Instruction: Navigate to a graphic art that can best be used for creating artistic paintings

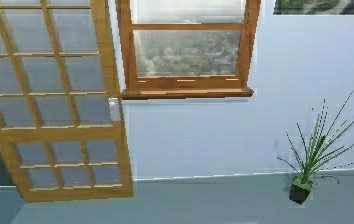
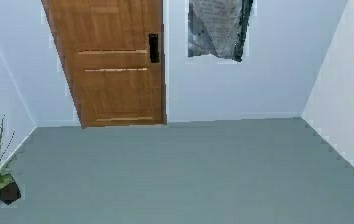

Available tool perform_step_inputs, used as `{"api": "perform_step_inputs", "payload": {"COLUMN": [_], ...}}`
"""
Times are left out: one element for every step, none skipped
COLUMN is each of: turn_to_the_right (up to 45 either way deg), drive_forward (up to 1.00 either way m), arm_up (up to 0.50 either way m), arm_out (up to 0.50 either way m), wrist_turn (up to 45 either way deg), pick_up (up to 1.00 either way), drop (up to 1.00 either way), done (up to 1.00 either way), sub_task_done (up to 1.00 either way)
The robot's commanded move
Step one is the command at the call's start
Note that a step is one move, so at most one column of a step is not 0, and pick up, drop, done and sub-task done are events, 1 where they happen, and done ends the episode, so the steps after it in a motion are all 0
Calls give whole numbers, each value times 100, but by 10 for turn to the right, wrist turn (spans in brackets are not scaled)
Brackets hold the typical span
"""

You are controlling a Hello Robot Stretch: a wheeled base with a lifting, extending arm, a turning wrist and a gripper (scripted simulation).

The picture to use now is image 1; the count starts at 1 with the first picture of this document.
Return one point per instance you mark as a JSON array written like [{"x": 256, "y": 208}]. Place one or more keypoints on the brown wooden framed window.
[{"x": 185, "y": 83}]

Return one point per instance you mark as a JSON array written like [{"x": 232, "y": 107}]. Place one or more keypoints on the wooden glass-paned room door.
[{"x": 61, "y": 132}]

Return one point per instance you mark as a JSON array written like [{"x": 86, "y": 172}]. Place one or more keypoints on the green potted house plant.
[{"x": 307, "y": 166}]

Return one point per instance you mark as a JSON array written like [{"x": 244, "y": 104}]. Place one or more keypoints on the dark framed wall picture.
[{"x": 318, "y": 7}]

